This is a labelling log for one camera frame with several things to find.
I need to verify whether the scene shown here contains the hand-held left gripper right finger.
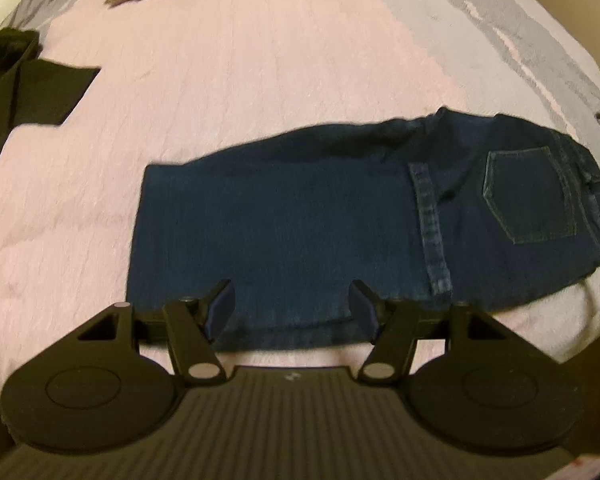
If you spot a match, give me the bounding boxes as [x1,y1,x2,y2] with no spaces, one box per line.
[347,280,512,382]

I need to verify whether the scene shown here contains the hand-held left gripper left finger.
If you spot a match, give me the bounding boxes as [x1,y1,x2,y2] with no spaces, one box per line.
[75,279,239,382]

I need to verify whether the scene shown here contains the dark blue denim pants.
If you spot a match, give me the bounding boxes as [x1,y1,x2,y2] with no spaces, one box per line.
[126,106,600,353]

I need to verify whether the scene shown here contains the black pants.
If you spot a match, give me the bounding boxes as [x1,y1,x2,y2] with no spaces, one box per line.
[0,27,102,171]

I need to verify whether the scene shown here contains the striped woven bed blanket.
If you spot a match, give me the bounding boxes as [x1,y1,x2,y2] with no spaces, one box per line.
[0,0,600,397]

